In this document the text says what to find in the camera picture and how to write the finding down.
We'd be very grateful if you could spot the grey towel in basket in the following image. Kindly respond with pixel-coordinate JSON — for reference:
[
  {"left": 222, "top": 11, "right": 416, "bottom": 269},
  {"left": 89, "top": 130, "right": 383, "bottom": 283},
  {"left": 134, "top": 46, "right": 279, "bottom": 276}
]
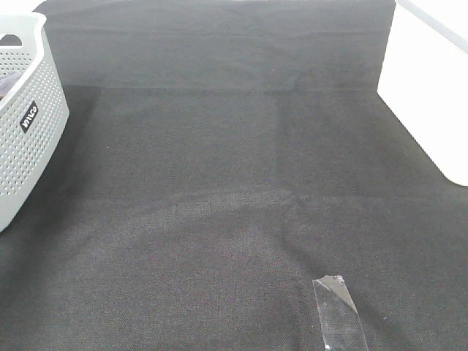
[{"left": 0, "top": 71, "right": 23, "bottom": 100}]

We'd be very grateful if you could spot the black table cloth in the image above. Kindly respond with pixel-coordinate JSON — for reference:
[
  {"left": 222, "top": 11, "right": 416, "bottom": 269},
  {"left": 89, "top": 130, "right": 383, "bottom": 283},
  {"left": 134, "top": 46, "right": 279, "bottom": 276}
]
[{"left": 1, "top": 1, "right": 467, "bottom": 350}]

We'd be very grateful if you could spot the clear tape strip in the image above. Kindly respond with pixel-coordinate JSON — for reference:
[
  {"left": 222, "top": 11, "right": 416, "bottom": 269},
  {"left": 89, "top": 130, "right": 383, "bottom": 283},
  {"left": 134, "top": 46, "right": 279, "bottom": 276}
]
[{"left": 312, "top": 275, "right": 369, "bottom": 351}]

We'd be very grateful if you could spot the white perforated laundry basket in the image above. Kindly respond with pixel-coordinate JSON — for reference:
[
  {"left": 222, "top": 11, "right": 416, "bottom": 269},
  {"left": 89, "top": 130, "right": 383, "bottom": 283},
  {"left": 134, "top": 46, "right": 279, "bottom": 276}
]
[{"left": 1, "top": 12, "right": 69, "bottom": 229}]

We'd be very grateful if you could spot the white plastic storage bin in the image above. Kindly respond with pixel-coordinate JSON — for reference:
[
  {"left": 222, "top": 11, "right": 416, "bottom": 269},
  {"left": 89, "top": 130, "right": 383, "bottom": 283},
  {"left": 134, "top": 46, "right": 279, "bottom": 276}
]
[{"left": 377, "top": 1, "right": 467, "bottom": 186}]

